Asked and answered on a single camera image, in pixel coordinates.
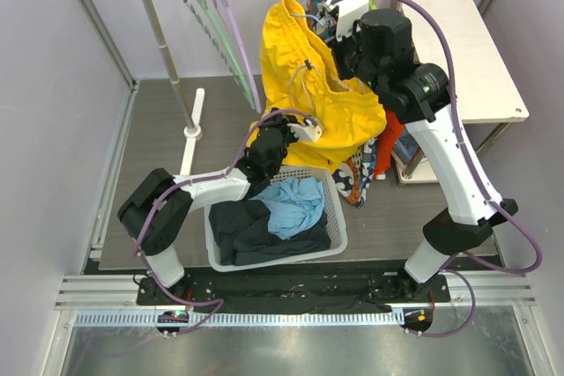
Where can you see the patterned blue orange shorts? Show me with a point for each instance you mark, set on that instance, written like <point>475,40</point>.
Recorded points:
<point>353,176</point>

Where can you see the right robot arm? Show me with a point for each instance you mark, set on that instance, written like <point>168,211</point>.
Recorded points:
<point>376,47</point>

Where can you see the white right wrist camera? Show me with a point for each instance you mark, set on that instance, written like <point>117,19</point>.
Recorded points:
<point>346,12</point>

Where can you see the perforated metal cable tray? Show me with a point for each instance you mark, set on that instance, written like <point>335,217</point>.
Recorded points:
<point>172,318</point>

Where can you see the green notched hanger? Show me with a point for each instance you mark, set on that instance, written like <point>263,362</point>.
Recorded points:
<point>215,26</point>

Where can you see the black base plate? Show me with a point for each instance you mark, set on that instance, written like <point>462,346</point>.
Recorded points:
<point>310,287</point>

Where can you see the dark blue book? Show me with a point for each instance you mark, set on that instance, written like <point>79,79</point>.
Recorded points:
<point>405,148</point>

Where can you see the yellow shorts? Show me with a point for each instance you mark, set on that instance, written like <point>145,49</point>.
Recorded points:
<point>298,72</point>

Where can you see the light blue garment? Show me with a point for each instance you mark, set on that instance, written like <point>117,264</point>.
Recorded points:
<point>296,205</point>

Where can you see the purple hanger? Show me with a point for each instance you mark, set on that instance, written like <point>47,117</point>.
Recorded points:
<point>240,45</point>

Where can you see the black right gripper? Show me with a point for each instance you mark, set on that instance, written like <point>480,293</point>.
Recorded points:
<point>338,46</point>

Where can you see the white side table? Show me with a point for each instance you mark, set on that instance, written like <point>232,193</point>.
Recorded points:
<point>486,93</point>

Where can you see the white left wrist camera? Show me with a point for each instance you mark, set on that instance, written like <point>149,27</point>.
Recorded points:
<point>306,131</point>

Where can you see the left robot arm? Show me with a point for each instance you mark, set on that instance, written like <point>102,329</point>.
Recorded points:
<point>154,214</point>

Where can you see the white plastic laundry basket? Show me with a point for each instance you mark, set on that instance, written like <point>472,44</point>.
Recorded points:
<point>336,227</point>

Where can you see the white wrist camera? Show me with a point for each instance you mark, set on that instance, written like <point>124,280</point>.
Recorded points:
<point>346,12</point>
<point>306,131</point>

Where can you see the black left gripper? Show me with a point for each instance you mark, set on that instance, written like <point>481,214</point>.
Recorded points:
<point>279,121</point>

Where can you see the dark green garment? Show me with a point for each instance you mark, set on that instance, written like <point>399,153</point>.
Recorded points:
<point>240,231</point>

